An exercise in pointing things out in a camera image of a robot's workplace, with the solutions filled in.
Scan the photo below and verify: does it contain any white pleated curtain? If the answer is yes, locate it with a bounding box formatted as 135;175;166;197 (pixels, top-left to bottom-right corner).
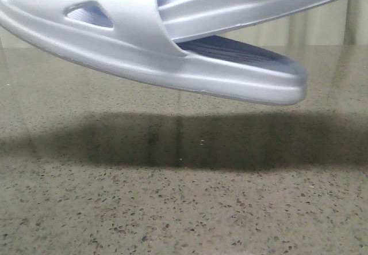
0;0;368;49

